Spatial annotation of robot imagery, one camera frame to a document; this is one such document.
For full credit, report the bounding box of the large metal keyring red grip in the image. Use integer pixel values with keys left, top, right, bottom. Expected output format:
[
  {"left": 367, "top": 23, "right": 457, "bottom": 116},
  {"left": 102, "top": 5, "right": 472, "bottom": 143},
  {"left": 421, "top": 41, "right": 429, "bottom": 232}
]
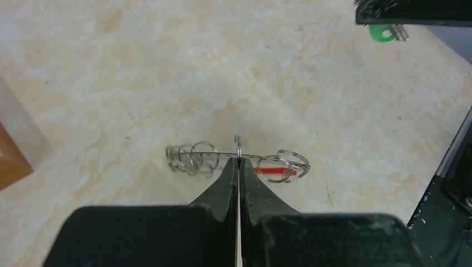
[{"left": 165, "top": 136, "right": 311, "bottom": 184}]

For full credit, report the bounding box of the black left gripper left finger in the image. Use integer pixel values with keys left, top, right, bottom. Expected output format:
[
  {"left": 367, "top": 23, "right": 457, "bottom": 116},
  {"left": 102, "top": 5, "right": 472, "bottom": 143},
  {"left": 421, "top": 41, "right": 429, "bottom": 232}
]
[{"left": 43, "top": 158, "right": 238, "bottom": 266}]

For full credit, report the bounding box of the green key tag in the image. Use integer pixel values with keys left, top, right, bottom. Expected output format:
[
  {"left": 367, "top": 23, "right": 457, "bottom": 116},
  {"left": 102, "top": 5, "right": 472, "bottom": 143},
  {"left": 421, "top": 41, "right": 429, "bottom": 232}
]
[{"left": 368, "top": 24, "right": 396, "bottom": 43}]

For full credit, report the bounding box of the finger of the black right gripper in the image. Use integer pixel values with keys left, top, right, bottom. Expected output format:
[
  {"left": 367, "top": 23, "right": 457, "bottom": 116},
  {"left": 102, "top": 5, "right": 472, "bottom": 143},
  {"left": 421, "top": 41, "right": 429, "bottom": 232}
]
[{"left": 355, "top": 0, "right": 471, "bottom": 27}]

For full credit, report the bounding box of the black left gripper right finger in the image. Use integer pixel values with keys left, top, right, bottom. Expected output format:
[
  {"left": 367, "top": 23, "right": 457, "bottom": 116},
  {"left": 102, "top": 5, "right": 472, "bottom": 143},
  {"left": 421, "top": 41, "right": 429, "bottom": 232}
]
[{"left": 239, "top": 159, "right": 424, "bottom": 266}]

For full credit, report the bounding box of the wooden compartment tray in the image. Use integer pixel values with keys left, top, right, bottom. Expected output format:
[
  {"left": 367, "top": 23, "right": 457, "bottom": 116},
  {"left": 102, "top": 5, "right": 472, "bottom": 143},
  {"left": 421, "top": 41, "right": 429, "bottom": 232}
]
[{"left": 1, "top": 125, "right": 33, "bottom": 190}]

